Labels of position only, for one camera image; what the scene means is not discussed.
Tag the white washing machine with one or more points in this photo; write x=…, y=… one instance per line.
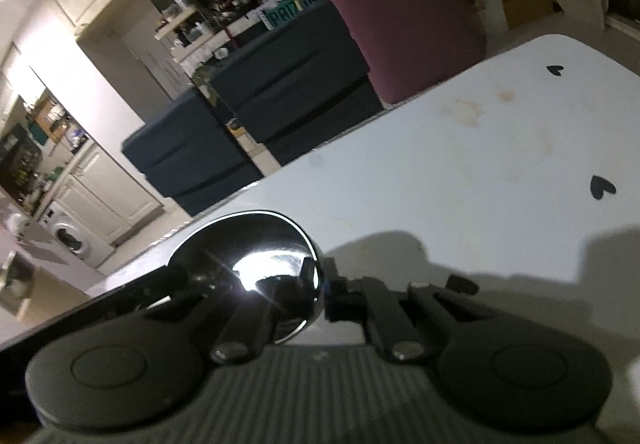
x=70, y=236

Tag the round steel bowl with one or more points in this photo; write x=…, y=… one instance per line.
x=250, y=244

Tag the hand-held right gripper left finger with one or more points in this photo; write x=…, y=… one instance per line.
x=235, y=334

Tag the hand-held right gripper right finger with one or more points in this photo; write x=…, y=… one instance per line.
x=334, y=309

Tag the cream kitchen base cabinets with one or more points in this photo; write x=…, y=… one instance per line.
x=110, y=194

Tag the teal sign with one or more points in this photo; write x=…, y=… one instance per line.
x=295, y=6

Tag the white shelf rack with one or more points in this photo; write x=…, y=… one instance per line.
x=175, y=26

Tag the dark blue chair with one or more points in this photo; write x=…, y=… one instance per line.
x=195, y=158
x=295, y=83

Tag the maroon chair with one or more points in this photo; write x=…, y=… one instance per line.
x=410, y=28

